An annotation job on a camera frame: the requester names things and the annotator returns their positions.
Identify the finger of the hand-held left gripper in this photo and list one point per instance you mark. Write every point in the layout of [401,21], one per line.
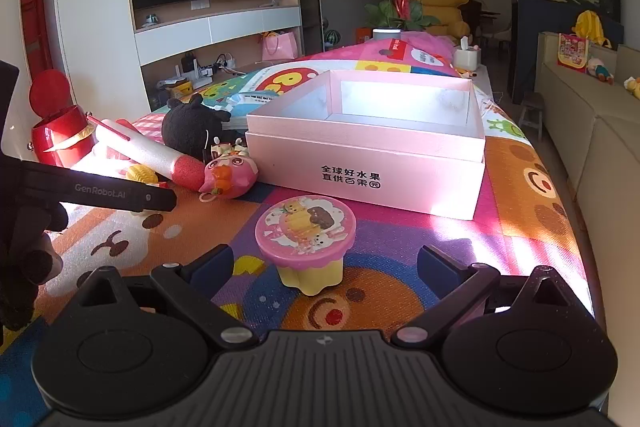
[100,193]

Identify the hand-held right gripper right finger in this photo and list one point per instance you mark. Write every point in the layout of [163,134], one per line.
[440,268]

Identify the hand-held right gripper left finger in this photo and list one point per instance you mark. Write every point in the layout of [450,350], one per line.
[212,266]

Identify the small yellow toy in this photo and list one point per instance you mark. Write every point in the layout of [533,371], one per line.
[142,174]

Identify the white red toy pen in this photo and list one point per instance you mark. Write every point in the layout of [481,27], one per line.
[150,152]

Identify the pink lidded yellow toy cup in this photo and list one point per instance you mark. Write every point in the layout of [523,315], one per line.
[305,222]

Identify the pink cardboard box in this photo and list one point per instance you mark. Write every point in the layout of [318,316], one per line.
[380,177]

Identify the black plush toy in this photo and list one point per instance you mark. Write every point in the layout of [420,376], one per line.
[192,127]

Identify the small doll figure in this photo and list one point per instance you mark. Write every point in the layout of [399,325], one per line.
[230,150]

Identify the blue white cotton pad pack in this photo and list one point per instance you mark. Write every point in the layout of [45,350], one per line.
[250,109]

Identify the white desktop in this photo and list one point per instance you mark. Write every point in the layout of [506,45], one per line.
[487,79]

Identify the person's left hand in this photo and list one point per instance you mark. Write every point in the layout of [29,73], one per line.
[35,272]

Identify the red trash can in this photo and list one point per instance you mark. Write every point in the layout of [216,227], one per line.
[60,132]

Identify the colourful printed mat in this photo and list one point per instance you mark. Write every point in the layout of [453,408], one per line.
[390,247]

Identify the pink owl toy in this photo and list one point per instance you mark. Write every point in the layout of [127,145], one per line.
[227,179]

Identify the red folding chair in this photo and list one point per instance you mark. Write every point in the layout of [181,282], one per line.
[35,22]

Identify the yellow box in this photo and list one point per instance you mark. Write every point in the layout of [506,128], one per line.
[181,87]

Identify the small shelf figurine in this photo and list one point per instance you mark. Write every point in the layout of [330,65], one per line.
[150,19]

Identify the small grey stool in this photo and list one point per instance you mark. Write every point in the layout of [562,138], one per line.
[531,112]

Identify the beige sofa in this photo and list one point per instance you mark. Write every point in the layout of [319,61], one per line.
[600,147]

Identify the white tissue box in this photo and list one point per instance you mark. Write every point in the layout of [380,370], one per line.
[466,59]

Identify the pink gift bag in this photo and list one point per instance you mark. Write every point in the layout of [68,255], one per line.
[279,47]

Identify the grey smart speaker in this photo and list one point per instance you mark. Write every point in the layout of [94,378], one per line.
[387,34]

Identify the pink green plush toy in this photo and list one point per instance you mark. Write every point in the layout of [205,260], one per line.
[600,71]

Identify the watermelon ball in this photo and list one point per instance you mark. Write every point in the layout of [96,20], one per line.
[331,38]

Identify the printed red bag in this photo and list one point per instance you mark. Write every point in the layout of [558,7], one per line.
[573,52]

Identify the large yellow plush bear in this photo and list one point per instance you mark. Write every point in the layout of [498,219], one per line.
[450,7]

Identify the yellow duck plush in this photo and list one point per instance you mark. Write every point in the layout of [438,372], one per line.
[634,87]

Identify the dark cabinet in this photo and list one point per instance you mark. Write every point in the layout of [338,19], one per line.
[540,22]

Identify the yellow backpack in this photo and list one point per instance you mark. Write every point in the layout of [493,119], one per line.
[590,27]

